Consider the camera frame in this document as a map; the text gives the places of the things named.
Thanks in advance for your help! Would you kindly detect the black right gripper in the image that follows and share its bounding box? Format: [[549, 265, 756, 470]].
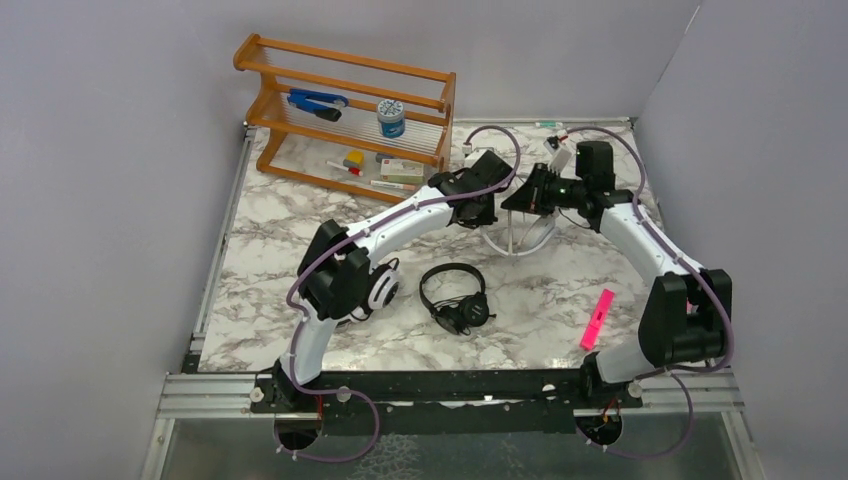
[[502, 163, 587, 217]]

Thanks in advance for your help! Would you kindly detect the white over-ear headphones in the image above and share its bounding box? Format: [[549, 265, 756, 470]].
[[481, 211, 557, 257]]

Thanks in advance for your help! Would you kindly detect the small black on-ear headphones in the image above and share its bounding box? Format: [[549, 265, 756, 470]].
[[418, 262, 497, 336]]

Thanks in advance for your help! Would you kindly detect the white black gaming headset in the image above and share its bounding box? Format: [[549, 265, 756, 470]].
[[337, 257, 400, 327]]

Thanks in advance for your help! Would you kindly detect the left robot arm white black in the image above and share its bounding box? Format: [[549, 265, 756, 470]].
[[275, 149, 517, 411]]

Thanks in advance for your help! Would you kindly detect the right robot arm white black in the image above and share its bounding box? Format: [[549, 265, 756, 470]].
[[501, 141, 732, 407]]

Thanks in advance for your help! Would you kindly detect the small white red box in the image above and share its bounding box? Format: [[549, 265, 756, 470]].
[[379, 158, 425, 185]]

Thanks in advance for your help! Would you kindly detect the orange tipped white marker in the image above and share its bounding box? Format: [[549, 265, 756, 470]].
[[369, 180, 420, 191]]

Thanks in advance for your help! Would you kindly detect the blue lidded jar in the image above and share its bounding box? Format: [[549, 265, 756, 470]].
[[375, 99, 405, 138]]

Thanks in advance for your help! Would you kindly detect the wooden orange shelf rack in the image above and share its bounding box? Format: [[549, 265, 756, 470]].
[[232, 33, 457, 203]]

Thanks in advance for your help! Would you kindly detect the red white marker pen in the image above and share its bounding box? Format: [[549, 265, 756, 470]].
[[326, 161, 363, 177]]

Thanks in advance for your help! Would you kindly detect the yellow grey small object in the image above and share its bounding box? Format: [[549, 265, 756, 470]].
[[343, 150, 365, 169]]

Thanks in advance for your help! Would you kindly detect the blue black hand tool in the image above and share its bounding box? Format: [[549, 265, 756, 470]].
[[286, 88, 349, 122]]

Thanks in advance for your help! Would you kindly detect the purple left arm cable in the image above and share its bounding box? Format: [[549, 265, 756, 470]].
[[272, 124, 523, 464]]

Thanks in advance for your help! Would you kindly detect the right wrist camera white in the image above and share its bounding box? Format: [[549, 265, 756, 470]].
[[544, 135, 574, 175]]

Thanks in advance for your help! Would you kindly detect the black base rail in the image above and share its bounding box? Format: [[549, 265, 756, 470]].
[[249, 365, 642, 436]]

